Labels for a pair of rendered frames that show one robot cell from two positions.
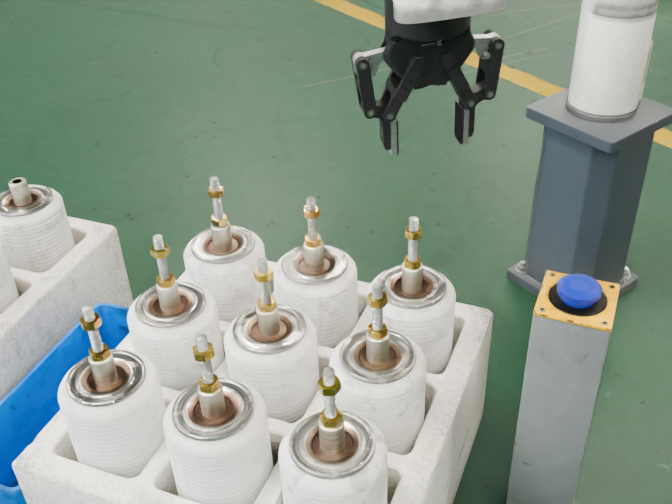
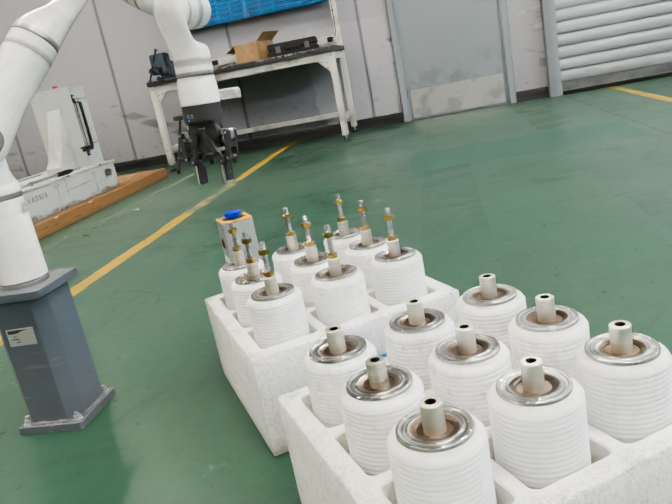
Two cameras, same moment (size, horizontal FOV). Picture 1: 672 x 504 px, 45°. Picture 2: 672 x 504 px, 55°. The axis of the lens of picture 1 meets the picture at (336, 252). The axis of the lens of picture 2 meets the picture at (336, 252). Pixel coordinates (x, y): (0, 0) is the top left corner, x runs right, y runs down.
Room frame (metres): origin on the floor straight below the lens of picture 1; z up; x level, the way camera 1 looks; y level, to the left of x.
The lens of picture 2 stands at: (1.40, 0.98, 0.60)
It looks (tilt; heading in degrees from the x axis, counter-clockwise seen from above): 16 degrees down; 227
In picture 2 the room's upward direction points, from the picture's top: 11 degrees counter-clockwise
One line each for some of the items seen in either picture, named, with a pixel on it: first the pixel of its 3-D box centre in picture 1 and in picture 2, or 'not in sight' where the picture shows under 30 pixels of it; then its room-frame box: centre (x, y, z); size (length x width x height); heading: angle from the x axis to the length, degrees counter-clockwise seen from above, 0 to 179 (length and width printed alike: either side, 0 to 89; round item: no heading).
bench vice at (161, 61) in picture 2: not in sight; (162, 65); (-1.59, -3.90, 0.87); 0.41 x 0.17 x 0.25; 36
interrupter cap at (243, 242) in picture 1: (223, 244); (272, 292); (0.78, 0.13, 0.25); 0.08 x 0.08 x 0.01
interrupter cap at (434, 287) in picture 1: (411, 286); (240, 264); (0.69, -0.08, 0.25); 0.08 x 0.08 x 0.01
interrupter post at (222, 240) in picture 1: (221, 235); (271, 285); (0.78, 0.13, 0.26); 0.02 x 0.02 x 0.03
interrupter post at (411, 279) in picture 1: (412, 277); (239, 258); (0.69, -0.08, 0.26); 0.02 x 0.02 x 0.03
